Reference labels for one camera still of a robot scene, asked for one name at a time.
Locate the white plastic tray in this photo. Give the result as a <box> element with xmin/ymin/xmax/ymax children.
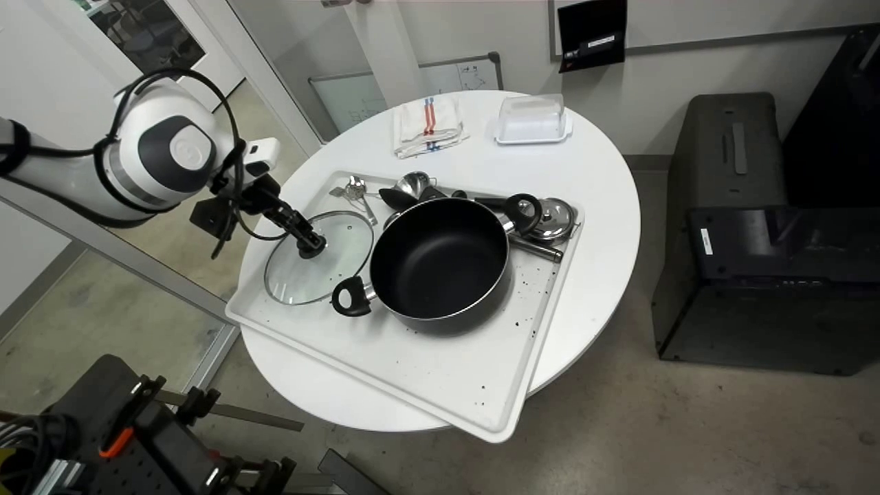
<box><xmin>226</xmin><ymin>171</ymin><xmax>569</xmax><ymax>443</ymax></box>

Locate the steel measuring spoon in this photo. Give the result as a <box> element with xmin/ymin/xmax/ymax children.
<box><xmin>379</xmin><ymin>171</ymin><xmax>445</xmax><ymax>212</ymax></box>

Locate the round white table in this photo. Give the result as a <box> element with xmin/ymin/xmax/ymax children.
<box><xmin>226</xmin><ymin>89</ymin><xmax>641</xmax><ymax>443</ymax></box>

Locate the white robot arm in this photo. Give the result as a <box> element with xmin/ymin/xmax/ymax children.
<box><xmin>0</xmin><ymin>65</ymin><xmax>325</xmax><ymax>259</ymax></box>

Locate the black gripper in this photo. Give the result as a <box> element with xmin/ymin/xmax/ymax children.
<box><xmin>239</xmin><ymin>176</ymin><xmax>325</xmax><ymax>259</ymax></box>

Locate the clear plastic butter dish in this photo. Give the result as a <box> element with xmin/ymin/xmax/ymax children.
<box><xmin>492</xmin><ymin>96</ymin><xmax>573</xmax><ymax>144</ymax></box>

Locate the black storage case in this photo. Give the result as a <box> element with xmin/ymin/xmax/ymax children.
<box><xmin>651</xmin><ymin>22</ymin><xmax>880</xmax><ymax>377</ymax></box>

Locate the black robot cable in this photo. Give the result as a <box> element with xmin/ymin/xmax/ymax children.
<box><xmin>91</xmin><ymin>65</ymin><xmax>277</xmax><ymax>264</ymax></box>

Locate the metal key ring tool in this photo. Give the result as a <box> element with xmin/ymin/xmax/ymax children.
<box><xmin>329</xmin><ymin>176</ymin><xmax>376</xmax><ymax>224</ymax></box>

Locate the black cooking pot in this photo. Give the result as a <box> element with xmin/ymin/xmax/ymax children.
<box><xmin>329</xmin><ymin>198</ymin><xmax>511</xmax><ymax>336</ymax></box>

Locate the glass pot lid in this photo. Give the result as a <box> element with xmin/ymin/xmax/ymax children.
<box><xmin>265</xmin><ymin>209</ymin><xmax>373</xmax><ymax>304</ymax></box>

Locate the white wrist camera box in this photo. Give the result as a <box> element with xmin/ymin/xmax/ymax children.
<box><xmin>243</xmin><ymin>138</ymin><xmax>280</xmax><ymax>176</ymax></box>

